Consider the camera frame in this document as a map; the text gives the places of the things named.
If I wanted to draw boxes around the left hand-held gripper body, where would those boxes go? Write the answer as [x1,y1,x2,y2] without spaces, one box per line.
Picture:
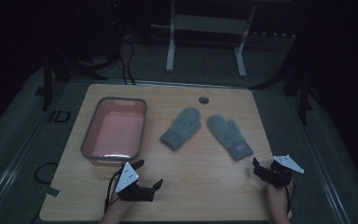
[115,161,156,203]

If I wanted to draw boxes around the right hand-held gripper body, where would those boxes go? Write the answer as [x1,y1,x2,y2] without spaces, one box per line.
[253,154,305,189]

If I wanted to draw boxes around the grey mitten with label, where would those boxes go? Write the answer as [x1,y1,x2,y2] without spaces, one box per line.
[206,114,255,161]

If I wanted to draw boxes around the pink basin with grey rim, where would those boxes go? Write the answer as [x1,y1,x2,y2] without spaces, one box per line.
[79,96,148,167]

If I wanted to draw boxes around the plain grey mitten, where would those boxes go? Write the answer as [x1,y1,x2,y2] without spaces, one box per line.
[159,106,202,152]

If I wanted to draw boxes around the person's right hand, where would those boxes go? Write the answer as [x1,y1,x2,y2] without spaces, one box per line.
[266,182,295,213]

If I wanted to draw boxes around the person's left hand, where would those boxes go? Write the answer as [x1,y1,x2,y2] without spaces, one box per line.
[106,190,135,216]

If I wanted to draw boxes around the black tripod stand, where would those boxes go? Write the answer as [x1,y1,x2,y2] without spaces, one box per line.
[249,31,320,126]
[34,18,123,112]

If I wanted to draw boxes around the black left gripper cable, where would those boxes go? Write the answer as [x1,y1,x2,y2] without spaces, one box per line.
[103,168,124,215]

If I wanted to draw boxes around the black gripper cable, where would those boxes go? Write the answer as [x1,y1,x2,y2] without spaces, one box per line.
[285,179,296,217]
[103,168,124,215]

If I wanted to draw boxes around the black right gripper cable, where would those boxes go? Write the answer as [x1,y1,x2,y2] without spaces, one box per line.
[285,179,296,217]

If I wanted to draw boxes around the looped black floor cable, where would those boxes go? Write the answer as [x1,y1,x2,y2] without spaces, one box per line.
[34,161,59,186]

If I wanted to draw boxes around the black floor cables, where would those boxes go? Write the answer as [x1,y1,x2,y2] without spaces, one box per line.
[117,32,137,86]

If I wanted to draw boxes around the white metal stand frame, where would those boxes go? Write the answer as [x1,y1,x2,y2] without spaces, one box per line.
[150,0,257,78]

